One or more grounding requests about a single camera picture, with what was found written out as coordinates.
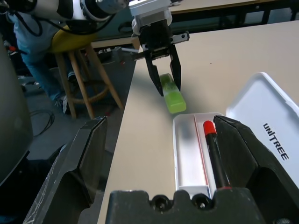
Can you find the white plastic pencil case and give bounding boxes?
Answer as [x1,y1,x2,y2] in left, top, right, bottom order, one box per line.
[172,71,299,203]

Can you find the person in blue jeans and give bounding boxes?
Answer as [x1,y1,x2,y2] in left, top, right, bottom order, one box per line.
[7,9,72,114]

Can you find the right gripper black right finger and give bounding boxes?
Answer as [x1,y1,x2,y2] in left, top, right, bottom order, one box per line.
[213,115,299,224]

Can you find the grey robot torso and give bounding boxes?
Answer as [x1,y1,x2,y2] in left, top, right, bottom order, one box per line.
[0,35,33,185]

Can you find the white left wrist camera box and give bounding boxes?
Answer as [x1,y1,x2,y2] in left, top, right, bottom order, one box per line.
[128,0,173,27]

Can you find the wooden stool with yellow seat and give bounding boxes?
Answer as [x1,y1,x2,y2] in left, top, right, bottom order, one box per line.
[50,25,125,120]

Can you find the side table with black legs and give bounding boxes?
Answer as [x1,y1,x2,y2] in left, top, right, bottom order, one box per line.
[170,0,299,31]

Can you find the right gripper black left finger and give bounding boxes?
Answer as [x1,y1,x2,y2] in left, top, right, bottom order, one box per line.
[22,116,109,224]

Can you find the black marker with red cap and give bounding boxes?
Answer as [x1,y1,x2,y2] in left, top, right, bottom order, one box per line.
[202,120,232,189]

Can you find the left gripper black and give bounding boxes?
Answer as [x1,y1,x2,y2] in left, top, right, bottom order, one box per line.
[131,20,190,97]

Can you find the black floor cable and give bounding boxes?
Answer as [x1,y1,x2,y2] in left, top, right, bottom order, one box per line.
[30,111,56,138]

